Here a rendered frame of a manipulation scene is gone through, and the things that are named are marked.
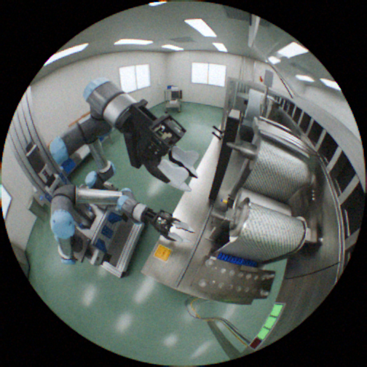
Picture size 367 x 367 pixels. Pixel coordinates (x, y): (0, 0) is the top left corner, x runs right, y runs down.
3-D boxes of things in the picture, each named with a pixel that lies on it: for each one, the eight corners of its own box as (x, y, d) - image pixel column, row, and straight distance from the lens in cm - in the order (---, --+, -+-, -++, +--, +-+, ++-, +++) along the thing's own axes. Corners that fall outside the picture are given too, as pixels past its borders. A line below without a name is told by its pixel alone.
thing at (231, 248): (217, 250, 60) (231, 240, 43) (260, 261, 68) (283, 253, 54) (217, 250, 60) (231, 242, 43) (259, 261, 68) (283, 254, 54)
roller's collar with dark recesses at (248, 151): (239, 150, 56) (243, 137, 53) (252, 154, 57) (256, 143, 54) (238, 159, 51) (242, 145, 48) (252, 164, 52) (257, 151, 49)
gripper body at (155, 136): (172, 152, 21) (121, 107, 23) (151, 171, 28) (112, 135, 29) (190, 132, 27) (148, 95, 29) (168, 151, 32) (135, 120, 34)
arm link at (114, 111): (101, 125, 31) (125, 111, 36) (113, 137, 30) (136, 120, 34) (107, 100, 26) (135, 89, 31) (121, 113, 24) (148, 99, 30)
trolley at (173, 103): (167, 107, 569) (166, 85, 549) (180, 106, 565) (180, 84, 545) (164, 113, 483) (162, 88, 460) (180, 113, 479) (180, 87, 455)
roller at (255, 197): (234, 197, 62) (243, 181, 53) (277, 212, 71) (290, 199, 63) (229, 219, 55) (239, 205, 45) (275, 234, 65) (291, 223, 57)
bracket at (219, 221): (206, 230, 75) (219, 203, 47) (216, 234, 75) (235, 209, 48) (202, 238, 73) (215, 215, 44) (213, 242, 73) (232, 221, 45)
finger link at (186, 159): (211, 172, 28) (178, 145, 25) (194, 180, 32) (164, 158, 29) (212, 162, 30) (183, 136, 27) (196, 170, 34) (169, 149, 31)
